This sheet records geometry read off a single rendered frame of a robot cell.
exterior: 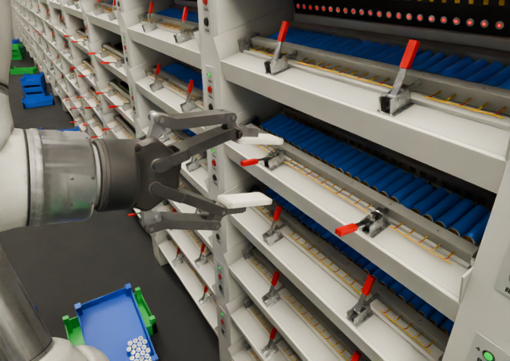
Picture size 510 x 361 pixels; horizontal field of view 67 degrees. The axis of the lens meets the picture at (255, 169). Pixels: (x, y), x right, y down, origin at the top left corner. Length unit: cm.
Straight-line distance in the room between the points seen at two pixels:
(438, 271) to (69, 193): 46
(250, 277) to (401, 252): 57
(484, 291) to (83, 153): 45
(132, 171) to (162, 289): 147
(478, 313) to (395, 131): 24
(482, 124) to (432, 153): 6
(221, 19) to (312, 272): 56
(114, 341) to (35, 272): 69
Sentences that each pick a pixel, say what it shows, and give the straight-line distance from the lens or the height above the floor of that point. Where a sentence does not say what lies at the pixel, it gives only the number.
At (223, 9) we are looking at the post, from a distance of 86.
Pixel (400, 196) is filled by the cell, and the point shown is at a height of 94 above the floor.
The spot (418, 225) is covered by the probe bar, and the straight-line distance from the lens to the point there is 60.
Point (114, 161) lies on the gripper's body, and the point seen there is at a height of 110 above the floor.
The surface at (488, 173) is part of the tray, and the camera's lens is 47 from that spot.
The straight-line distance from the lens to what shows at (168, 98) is 128.
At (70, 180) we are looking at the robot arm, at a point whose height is 109.
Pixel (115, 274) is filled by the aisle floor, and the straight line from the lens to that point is 197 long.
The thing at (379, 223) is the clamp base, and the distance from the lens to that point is 61.
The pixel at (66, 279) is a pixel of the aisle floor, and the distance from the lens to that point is 204.
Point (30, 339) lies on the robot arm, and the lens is 98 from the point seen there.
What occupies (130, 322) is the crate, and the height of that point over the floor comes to 9.
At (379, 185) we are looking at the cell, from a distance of 67.
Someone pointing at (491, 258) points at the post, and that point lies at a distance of 50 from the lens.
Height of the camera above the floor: 125
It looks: 27 degrees down
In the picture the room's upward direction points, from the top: straight up
